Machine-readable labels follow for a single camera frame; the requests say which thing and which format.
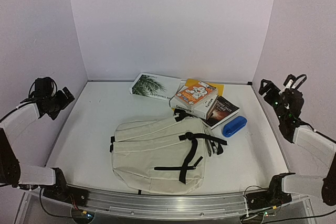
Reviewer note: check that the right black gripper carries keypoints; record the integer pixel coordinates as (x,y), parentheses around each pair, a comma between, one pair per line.
(269,91)

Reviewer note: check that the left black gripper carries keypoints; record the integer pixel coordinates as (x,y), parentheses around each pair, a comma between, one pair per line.
(63,99)

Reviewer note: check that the orange cover paperback book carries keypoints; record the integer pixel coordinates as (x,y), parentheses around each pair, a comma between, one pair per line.
(196,93)

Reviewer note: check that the cream canvas backpack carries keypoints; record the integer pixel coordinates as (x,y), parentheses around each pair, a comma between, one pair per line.
(166,156)

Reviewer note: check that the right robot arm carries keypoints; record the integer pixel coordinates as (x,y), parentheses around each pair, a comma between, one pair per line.
(304,135)

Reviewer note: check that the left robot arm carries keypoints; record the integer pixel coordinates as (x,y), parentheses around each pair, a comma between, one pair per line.
(14,128)

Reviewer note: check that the blue pencil case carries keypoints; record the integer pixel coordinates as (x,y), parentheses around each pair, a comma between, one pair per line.
(234,126)

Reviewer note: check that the dark cover paperback book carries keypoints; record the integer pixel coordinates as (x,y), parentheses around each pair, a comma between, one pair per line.
(222,111)

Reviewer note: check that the white Decorate book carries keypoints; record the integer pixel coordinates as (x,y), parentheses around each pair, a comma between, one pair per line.
(202,110)

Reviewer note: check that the silver black stapler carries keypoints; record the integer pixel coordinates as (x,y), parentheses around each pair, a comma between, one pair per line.
(213,148)

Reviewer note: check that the yellow flat book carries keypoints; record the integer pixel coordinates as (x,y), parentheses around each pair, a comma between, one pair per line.
(220,87)

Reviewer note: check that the white palm leaf book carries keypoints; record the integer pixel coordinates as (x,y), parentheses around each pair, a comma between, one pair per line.
(155,86)

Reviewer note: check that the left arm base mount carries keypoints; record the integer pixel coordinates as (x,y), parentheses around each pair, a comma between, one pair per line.
(62,192)

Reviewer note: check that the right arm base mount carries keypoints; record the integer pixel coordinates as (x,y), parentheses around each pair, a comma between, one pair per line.
(267,198)

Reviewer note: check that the aluminium front rail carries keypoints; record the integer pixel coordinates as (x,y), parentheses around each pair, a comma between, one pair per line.
(192,207)

